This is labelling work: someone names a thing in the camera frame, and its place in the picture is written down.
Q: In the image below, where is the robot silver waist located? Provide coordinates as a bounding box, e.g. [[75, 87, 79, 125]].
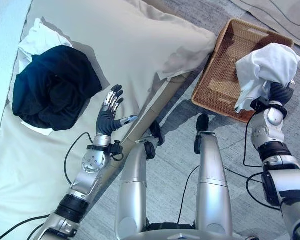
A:
[[137, 222, 243, 240]]

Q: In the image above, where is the right silver robot leg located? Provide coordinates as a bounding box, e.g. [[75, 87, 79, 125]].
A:
[[193, 113, 235, 240]]

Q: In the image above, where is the left silver robot leg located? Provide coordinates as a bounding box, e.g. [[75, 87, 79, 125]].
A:
[[114, 121, 166, 240]]

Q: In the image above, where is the beige pillow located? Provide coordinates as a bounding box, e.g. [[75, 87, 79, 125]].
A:
[[39, 0, 218, 83]]

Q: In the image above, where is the bed with white sheet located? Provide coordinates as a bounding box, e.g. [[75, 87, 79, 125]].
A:
[[0, 0, 195, 240]]

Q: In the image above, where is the dark navy garment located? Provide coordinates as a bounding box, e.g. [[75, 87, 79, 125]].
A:
[[11, 45, 103, 132]]

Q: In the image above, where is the brown wicker basket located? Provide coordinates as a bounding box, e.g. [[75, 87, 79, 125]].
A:
[[191, 17, 295, 124]]

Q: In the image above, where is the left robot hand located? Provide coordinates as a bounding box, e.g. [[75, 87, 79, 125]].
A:
[[95, 84, 139, 137]]

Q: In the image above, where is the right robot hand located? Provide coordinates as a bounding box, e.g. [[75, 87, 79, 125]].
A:
[[268, 81, 295, 107]]

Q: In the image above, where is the crumpled white garment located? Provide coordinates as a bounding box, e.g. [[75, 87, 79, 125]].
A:
[[16, 17, 74, 68]]

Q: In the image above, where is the beige curtain fabric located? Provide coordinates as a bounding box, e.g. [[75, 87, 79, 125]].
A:
[[228, 0, 300, 50]]

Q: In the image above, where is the white cloth garment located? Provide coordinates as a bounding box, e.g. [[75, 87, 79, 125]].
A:
[[233, 42, 300, 115]]

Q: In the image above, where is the silver robot leg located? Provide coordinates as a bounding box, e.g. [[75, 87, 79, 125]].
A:
[[193, 113, 235, 240], [114, 121, 166, 240]]

